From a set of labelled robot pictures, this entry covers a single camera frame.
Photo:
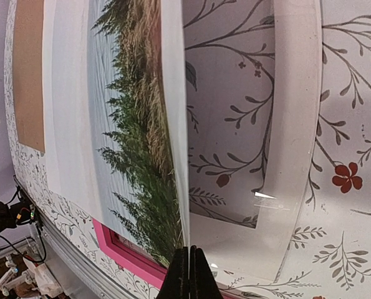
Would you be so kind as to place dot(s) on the brown fibreboard backing board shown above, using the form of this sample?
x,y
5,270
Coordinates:
x,y
27,73

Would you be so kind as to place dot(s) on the white mat board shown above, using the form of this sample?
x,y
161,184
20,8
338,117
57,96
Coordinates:
x,y
77,68

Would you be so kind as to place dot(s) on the matted landscape photo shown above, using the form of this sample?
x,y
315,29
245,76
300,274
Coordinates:
x,y
142,150

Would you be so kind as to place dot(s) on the clear glazing sheet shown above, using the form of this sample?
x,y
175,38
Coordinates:
x,y
254,73

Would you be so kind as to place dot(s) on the aluminium front rail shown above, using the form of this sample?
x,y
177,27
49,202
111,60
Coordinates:
x,y
70,233

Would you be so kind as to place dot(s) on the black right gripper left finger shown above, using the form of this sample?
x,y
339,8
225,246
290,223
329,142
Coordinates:
x,y
176,282

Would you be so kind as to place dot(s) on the pink picture frame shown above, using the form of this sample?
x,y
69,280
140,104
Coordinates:
x,y
130,259

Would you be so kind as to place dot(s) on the floral patterned table mat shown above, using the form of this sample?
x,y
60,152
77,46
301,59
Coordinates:
x,y
329,253

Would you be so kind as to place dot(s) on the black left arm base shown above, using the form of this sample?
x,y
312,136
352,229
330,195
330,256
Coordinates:
x,y
25,211

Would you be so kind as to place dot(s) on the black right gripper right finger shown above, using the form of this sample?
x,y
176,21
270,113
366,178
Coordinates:
x,y
201,280

